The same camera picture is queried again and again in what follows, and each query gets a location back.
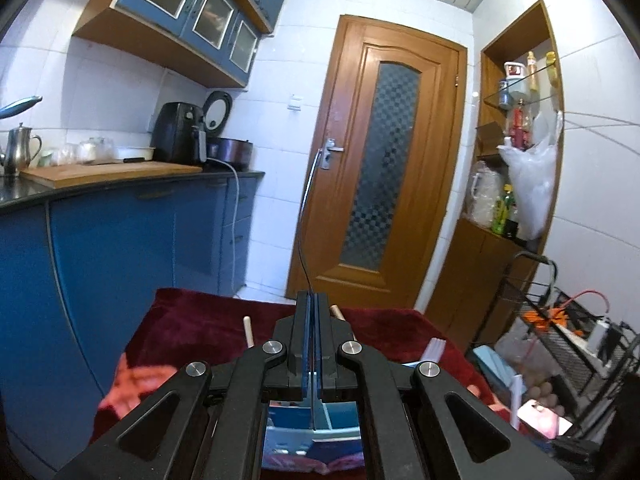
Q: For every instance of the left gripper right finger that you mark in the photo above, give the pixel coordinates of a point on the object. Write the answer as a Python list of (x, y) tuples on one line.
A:
[(336, 383)]

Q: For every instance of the black wire cart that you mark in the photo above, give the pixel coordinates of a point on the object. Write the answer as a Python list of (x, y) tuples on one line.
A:
[(567, 351)]

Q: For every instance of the left wooden chopstick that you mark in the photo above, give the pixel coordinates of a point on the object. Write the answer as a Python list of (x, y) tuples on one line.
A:
[(248, 331)]

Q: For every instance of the wooden chopstick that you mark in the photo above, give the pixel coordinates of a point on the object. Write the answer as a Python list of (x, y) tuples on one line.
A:
[(336, 312), (248, 331)]

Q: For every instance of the wooden shelf niche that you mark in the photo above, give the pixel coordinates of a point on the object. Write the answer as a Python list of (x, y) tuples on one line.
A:
[(520, 94)]

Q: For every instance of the rice cooker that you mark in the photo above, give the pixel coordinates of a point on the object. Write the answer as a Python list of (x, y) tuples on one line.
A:
[(216, 113)]

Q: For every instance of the wooden cutting board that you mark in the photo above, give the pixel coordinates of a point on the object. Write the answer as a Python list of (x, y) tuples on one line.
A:
[(68, 176)]

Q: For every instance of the red floral blanket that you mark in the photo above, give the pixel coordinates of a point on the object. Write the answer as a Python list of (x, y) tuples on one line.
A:
[(184, 326)]

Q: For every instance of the blue lower kitchen cabinets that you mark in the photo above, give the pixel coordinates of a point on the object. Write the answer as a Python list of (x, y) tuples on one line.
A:
[(79, 270)]

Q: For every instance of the black air fryer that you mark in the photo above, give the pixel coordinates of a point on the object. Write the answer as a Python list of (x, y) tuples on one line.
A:
[(176, 134)]

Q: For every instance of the smartphone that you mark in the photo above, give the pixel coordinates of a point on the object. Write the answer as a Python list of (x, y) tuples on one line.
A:
[(543, 420)]

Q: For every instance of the white plastic bag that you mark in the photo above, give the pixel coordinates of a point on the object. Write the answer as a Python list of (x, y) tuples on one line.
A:
[(532, 173)]

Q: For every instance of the blue printed cardboard box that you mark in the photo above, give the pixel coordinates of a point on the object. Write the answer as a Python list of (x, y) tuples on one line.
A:
[(320, 457)]

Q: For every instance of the wooden door with glass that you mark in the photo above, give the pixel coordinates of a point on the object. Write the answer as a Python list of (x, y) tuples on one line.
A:
[(389, 126)]

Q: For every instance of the steel kettle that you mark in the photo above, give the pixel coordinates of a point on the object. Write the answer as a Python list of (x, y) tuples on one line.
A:
[(17, 156)]

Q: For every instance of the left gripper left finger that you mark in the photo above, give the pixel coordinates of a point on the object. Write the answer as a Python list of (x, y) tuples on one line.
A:
[(290, 378)]

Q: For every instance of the blue wall cabinets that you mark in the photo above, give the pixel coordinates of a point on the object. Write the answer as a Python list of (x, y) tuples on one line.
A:
[(212, 42)]

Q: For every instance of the right wooden chopstick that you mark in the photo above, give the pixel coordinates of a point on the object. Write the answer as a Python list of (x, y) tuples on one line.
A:
[(336, 312)]

